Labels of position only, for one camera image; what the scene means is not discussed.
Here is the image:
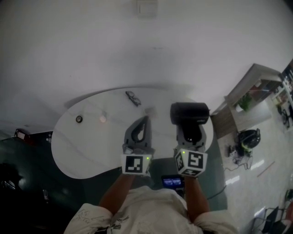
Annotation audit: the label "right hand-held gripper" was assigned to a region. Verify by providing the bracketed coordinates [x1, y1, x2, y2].
[173, 125, 208, 178]

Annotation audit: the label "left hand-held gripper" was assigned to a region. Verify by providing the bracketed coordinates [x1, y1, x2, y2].
[120, 115, 157, 178]

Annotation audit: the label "black cylindrical object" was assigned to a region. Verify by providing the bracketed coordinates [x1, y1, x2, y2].
[169, 101, 211, 142]

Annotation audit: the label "person's right forearm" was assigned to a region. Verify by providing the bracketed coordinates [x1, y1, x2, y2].
[183, 176, 210, 224]

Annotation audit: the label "person's left forearm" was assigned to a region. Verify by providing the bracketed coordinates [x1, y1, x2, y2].
[98, 174, 136, 216]

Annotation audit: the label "black eyeglasses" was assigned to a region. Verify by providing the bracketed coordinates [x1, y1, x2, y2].
[125, 90, 142, 107]

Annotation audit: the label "wooden open shelf unit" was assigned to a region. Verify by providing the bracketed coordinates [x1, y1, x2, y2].
[210, 63, 284, 139]

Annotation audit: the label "black device with lit screen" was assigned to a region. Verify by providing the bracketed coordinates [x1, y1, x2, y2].
[161, 174, 185, 190]

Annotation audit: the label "black bag with green trim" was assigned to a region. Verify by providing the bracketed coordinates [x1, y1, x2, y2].
[237, 128, 261, 150]

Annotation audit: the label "green potted plant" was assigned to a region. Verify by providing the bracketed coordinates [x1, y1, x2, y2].
[238, 92, 253, 112]

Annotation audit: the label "person's white printed shirt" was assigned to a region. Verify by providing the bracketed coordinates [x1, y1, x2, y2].
[65, 186, 239, 234]

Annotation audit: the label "thin wooden stick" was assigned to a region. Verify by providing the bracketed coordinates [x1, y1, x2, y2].
[256, 161, 276, 178]

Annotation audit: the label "black metal chair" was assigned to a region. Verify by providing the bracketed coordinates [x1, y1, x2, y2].
[253, 205, 293, 234]

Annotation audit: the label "white wall switch plate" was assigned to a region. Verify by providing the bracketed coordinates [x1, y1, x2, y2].
[136, 0, 158, 18]

